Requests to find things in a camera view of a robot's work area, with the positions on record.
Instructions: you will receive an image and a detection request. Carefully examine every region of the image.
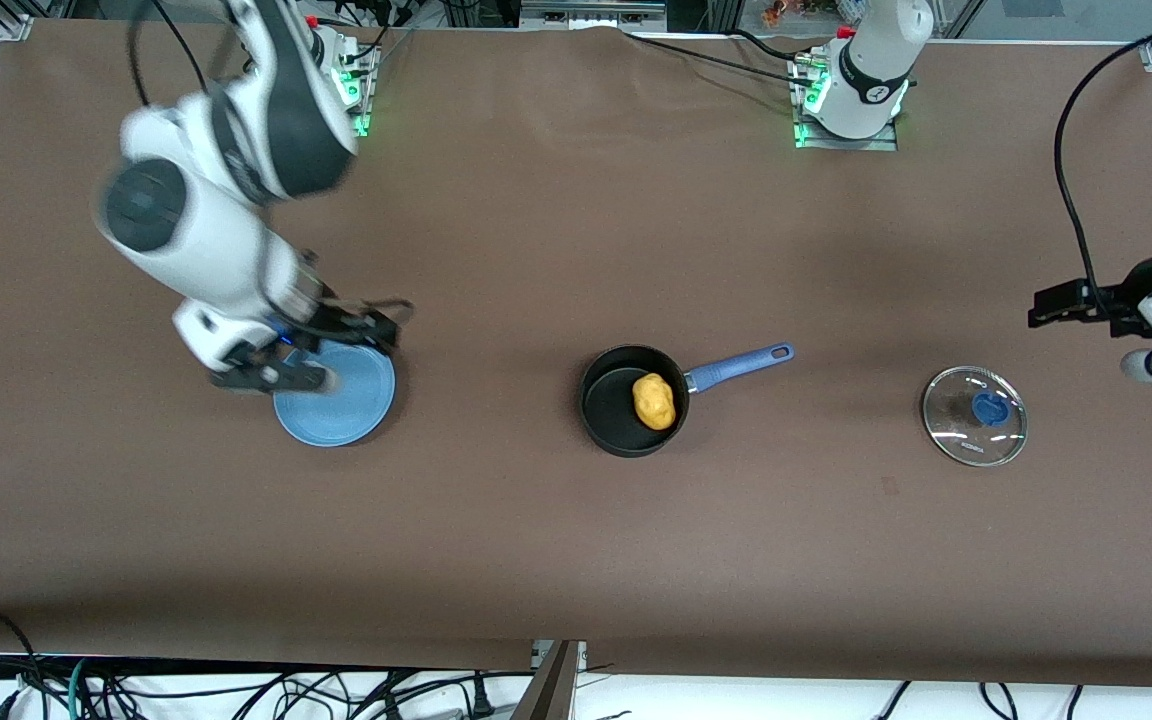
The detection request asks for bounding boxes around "glass lid with blue knob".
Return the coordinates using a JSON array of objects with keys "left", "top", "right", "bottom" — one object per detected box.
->
[{"left": 922, "top": 366, "right": 1029, "bottom": 468}]

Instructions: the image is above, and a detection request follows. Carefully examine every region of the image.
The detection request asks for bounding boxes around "yellow potato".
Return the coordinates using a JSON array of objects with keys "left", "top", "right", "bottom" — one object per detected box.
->
[{"left": 632, "top": 373, "right": 678, "bottom": 432}]

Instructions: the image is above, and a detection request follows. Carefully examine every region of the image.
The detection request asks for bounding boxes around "light blue round plate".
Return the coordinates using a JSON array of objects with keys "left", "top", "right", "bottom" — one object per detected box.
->
[{"left": 273, "top": 340, "right": 397, "bottom": 448}]

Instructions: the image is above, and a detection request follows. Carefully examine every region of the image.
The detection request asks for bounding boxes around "brown table cover cloth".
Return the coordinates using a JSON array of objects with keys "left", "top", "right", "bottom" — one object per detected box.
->
[{"left": 0, "top": 20, "right": 1152, "bottom": 689}]

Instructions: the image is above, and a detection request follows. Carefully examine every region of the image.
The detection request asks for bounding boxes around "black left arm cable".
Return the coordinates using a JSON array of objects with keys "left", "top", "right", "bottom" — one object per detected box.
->
[{"left": 1054, "top": 0, "right": 1152, "bottom": 293}]

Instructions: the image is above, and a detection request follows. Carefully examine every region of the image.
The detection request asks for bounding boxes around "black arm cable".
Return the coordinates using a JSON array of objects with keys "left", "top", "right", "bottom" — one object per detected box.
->
[
  {"left": 1054, "top": 0, "right": 1152, "bottom": 293},
  {"left": 126, "top": 0, "right": 415, "bottom": 331}
]

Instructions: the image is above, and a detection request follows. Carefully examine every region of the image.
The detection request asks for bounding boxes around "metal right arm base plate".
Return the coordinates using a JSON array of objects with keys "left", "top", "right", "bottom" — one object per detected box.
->
[{"left": 331, "top": 38, "right": 380, "bottom": 138}]

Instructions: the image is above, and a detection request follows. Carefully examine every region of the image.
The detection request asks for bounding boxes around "dark pot with blue handle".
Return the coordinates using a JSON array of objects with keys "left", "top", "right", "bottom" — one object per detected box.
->
[{"left": 578, "top": 343, "right": 795, "bottom": 458}]

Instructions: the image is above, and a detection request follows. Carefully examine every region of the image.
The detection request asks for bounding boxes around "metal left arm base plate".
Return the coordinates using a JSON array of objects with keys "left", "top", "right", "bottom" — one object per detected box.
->
[{"left": 791, "top": 50, "right": 899, "bottom": 152}]

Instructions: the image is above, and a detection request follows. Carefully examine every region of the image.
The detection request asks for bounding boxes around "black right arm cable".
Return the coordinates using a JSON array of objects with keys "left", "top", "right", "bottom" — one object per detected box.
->
[{"left": 126, "top": 0, "right": 415, "bottom": 331}]

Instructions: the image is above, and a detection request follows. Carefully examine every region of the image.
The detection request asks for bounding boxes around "silver metal frame bar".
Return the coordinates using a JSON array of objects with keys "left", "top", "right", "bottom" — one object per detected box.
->
[{"left": 521, "top": 0, "right": 667, "bottom": 33}]

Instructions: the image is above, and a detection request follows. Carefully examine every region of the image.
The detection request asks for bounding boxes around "brown wooden post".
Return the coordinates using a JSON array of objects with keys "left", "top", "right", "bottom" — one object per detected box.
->
[{"left": 509, "top": 640, "right": 582, "bottom": 720}]

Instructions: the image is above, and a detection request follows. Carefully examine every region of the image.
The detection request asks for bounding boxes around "black cable across table edge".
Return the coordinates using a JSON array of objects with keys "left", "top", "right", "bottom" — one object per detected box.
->
[{"left": 626, "top": 28, "right": 817, "bottom": 89}]

